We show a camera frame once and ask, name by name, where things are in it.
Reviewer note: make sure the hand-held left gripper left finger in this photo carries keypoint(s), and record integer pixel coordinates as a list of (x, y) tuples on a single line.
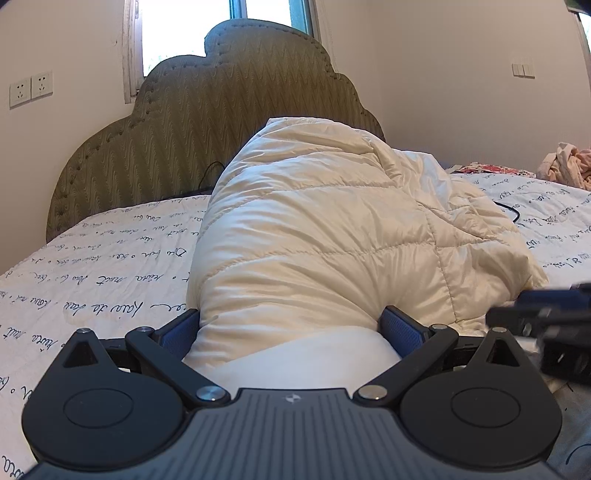
[(178, 333)]

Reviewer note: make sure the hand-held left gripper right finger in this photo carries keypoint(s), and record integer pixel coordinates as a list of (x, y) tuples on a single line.
[(401, 325)]

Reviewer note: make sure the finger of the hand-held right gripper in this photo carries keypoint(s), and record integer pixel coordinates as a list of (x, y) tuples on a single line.
[(512, 319), (549, 297)]

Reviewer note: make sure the cream quilted duvet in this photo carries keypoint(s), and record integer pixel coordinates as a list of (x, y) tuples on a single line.
[(323, 230)]

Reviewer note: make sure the pale pink clothes pile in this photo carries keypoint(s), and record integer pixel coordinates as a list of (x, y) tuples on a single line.
[(568, 166)]

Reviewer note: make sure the white script-print quilt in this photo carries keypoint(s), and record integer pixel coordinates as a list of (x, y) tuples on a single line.
[(92, 277)]

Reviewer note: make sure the red floral cloth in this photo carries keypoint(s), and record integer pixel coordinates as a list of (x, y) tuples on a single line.
[(498, 170)]

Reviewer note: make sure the green upholstered headboard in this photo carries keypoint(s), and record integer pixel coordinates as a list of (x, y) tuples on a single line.
[(161, 138)]

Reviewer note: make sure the window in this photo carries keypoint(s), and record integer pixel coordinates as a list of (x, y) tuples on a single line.
[(184, 27)]

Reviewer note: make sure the beige wall switch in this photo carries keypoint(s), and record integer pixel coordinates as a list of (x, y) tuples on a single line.
[(523, 69)]

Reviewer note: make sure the white wall socket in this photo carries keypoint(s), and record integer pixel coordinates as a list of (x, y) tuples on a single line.
[(20, 94), (41, 85)]

